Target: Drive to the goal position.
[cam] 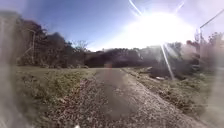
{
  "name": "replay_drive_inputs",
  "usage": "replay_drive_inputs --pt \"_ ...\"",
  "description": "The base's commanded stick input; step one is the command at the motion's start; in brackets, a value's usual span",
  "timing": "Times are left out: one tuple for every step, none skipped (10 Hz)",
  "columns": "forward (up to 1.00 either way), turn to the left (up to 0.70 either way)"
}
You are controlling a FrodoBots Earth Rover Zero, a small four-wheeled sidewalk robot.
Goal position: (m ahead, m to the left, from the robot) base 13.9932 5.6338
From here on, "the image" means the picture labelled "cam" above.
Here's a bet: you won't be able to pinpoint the dark wood of trees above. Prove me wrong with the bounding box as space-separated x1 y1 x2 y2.
0 11 224 81

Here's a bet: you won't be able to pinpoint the grey gravel path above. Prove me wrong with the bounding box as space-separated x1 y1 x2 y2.
49 67 208 128

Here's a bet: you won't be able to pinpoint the grass verge with leaves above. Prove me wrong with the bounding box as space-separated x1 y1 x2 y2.
121 66 224 125
9 65 98 128

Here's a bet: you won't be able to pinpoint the pole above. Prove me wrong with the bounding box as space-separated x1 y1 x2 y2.
197 27 203 54

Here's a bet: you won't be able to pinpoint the overhead wires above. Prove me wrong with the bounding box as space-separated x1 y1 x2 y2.
199 7 224 30

